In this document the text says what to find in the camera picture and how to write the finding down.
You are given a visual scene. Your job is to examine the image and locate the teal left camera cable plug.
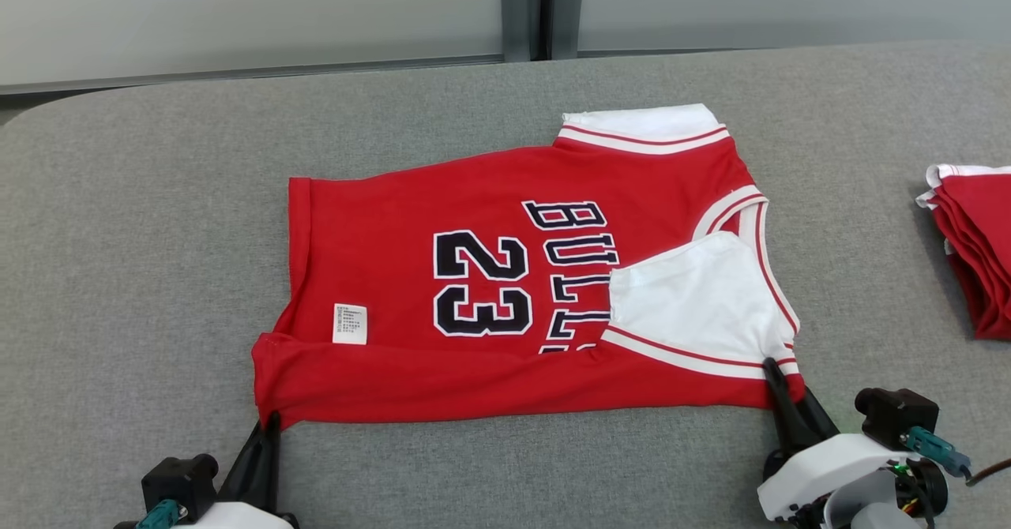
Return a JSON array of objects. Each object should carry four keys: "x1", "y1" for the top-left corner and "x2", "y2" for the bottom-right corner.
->
[{"x1": 134, "y1": 499, "x2": 183, "y2": 529}]

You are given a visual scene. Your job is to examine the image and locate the grey partition post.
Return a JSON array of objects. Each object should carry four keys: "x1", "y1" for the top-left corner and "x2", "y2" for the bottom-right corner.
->
[{"x1": 499, "y1": 0, "x2": 585, "y2": 62}]

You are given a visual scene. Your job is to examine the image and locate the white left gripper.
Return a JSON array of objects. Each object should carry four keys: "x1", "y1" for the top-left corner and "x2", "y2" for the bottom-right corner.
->
[{"x1": 170, "y1": 411, "x2": 299, "y2": 529}]

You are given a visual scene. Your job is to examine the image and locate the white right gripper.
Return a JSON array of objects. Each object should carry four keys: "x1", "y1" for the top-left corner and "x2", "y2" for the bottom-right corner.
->
[{"x1": 757, "y1": 358, "x2": 911, "y2": 523}]

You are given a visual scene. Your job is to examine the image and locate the red Bulls 23 jersey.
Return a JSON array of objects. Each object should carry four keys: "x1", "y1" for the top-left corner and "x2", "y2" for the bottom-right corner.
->
[{"x1": 251, "y1": 103, "x2": 806, "y2": 432}]

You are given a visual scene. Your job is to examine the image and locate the red shorts with white trim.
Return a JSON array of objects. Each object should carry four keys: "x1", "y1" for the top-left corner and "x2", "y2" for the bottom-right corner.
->
[{"x1": 916, "y1": 163, "x2": 1011, "y2": 342}]

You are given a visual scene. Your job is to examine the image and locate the teal right camera cable plug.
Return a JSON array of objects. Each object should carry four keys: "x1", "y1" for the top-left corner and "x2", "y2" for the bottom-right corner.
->
[{"x1": 904, "y1": 426, "x2": 1011, "y2": 487}]

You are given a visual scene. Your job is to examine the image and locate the teal camera cable plug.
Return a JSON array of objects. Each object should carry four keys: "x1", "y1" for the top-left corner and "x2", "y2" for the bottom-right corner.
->
[
  {"x1": 134, "y1": 499, "x2": 183, "y2": 529},
  {"x1": 904, "y1": 426, "x2": 1011, "y2": 487}
]

